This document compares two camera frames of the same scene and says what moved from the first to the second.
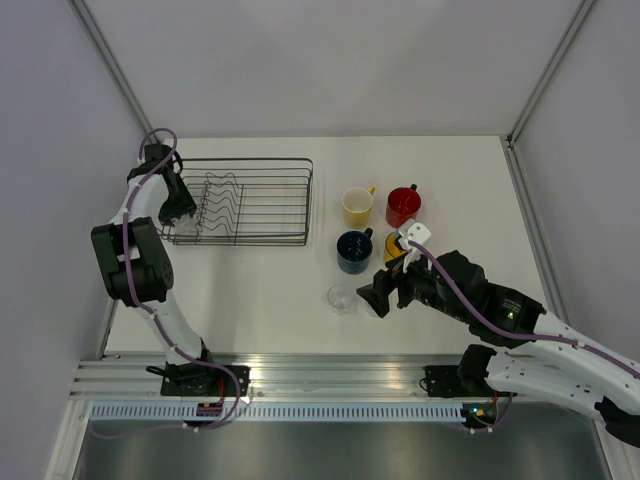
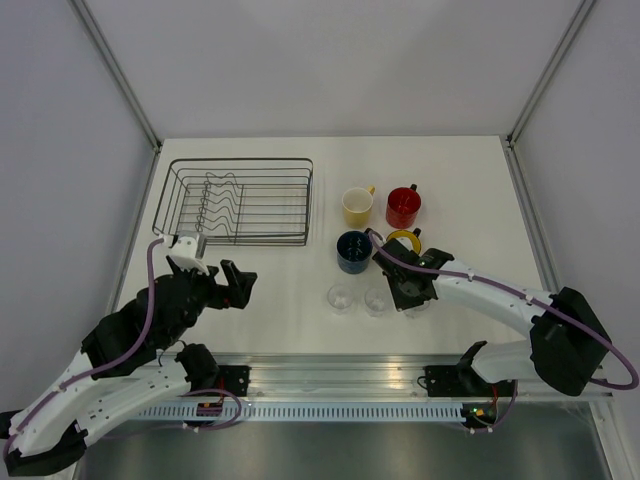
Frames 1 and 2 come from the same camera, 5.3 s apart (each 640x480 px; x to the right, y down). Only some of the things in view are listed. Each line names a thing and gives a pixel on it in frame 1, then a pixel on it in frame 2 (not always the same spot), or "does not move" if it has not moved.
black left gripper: [186, 205] -> [241, 285]
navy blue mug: [353, 251] does not move
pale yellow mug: [357, 205] does not move
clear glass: [185, 225] -> [413, 312]
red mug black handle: [403, 204] does not move
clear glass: [340, 299] does not move
